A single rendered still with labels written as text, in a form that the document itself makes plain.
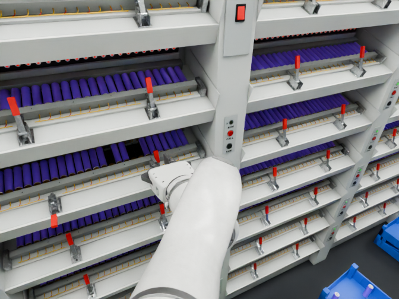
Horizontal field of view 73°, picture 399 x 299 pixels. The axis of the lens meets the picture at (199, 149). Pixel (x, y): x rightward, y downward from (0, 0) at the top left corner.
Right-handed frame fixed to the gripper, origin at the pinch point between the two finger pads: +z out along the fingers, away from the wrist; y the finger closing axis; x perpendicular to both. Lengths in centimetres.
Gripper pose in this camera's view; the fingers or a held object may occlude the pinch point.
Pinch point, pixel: (161, 162)
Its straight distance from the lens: 70.7
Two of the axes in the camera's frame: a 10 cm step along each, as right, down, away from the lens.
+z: -4.2, -3.6, 8.3
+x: -0.6, -9.1, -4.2
